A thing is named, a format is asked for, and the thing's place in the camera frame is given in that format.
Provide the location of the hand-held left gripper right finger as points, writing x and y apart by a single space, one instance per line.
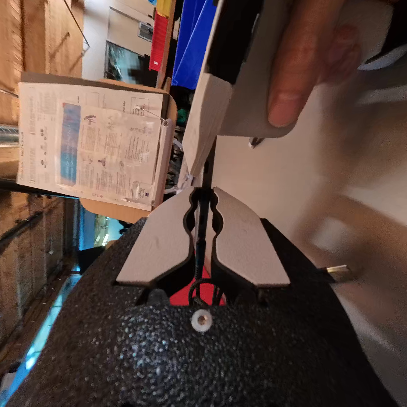
248 248

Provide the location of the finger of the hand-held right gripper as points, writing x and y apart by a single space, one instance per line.
206 120
251 105

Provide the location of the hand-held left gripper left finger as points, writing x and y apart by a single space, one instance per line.
152 248

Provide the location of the person's right hand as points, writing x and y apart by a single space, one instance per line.
295 63

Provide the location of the wooden board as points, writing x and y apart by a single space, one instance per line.
168 95

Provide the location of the red plastic bin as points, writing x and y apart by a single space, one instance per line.
181 295

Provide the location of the blue cloth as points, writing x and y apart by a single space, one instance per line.
190 47

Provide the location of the clear plastic sleeve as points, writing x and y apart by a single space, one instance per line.
120 152

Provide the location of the red cloth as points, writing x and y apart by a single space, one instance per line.
158 41

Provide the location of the printed instruction sheet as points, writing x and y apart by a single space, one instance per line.
41 127

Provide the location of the wooden pillar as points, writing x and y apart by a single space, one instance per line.
41 47

